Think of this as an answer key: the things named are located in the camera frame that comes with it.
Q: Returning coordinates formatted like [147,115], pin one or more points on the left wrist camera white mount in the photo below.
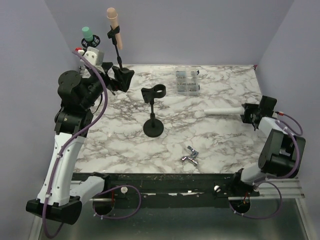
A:
[92,55]

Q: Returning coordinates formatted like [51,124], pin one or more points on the white microphone grey mesh head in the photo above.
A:
[225,111]

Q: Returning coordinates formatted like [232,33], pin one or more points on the clear plastic screw box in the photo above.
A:
[186,81]

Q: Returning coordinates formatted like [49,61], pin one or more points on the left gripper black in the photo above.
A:
[107,65]

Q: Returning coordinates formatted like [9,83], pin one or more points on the aluminium frame rail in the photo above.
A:
[289,189]

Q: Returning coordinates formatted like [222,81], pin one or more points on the peach microphone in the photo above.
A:
[112,15]

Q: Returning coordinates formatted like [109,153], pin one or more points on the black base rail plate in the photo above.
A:
[173,190]

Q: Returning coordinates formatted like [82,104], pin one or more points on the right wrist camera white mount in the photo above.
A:
[267,124]

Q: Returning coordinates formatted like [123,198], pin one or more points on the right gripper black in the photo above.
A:
[246,117]

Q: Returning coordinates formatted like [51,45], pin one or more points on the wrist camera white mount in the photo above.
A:
[92,55]
[267,124]

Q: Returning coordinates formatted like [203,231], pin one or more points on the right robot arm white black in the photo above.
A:
[282,152]

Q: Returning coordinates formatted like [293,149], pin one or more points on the black tripod shock-mount stand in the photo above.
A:
[91,43]

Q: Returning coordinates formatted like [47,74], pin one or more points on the green microphone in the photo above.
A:
[88,36]

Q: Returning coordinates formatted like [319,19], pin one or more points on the chrome faucet tap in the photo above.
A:
[192,157]

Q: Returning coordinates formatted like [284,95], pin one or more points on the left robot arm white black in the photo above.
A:
[56,200]

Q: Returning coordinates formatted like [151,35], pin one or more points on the black round-base microphone stand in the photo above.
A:
[153,127]

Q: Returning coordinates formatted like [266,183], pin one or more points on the black tall round-base stand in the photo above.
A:
[112,35]

